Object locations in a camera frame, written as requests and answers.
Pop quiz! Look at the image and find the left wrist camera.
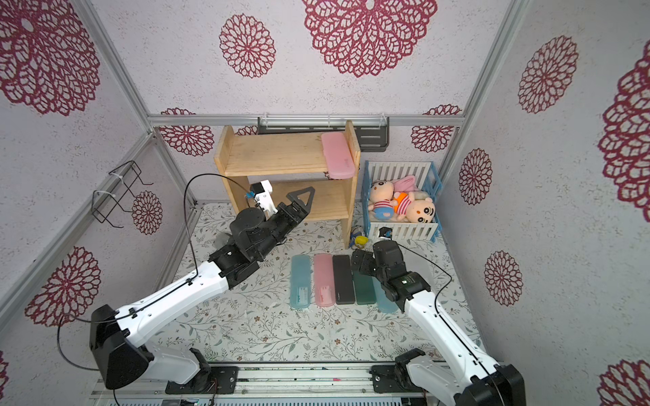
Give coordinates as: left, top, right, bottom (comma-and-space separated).
246, 179, 277, 218

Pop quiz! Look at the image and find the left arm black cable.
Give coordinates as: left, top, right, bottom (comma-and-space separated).
57, 173, 255, 374

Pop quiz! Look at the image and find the yellow and grey toy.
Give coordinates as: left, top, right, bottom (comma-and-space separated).
213, 232, 231, 250

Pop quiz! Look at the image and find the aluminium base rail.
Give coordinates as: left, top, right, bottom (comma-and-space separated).
88, 362, 443, 405

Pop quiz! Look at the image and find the teal pencil case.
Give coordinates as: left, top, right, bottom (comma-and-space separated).
375, 289, 399, 314

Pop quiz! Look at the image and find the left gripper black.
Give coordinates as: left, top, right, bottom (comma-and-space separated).
252, 185, 312, 261

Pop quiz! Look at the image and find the black wire wall rack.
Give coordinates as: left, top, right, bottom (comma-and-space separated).
90, 160, 152, 229

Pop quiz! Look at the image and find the pink rabbit plush doll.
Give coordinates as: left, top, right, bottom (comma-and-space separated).
367, 175, 416, 221

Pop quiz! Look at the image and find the wooden two-tier shelf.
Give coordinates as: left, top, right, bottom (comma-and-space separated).
214, 120, 361, 249

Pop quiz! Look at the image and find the pink pencil case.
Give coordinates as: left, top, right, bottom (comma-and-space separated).
314, 254, 336, 308
321, 132, 355, 180

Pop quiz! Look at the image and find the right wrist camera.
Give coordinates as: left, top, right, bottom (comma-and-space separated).
378, 227, 394, 240

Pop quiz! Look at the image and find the white and blue toy crib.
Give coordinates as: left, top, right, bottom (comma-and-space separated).
362, 161, 442, 241

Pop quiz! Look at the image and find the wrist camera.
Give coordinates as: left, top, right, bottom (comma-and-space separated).
246, 179, 277, 218
378, 227, 394, 240

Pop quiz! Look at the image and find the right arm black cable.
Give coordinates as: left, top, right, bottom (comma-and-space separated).
395, 242, 509, 406

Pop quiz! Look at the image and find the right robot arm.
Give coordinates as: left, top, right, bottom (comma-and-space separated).
351, 240, 526, 405

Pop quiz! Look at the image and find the light blue pencil case top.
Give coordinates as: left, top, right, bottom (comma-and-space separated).
289, 255, 311, 310

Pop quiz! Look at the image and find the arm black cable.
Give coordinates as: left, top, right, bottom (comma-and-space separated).
395, 242, 509, 406
57, 173, 255, 374

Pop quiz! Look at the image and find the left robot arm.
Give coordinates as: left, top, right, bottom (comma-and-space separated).
89, 187, 316, 393

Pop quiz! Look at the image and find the cartoon boy plush doll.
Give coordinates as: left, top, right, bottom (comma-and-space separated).
391, 192, 435, 223

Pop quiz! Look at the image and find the dark green pencil case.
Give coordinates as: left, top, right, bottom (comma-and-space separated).
352, 271, 377, 306

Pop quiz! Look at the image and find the small yellow blue toy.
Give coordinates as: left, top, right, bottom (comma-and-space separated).
350, 231, 369, 249

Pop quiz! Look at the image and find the dark grey pencil case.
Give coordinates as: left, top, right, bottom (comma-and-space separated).
333, 255, 355, 305

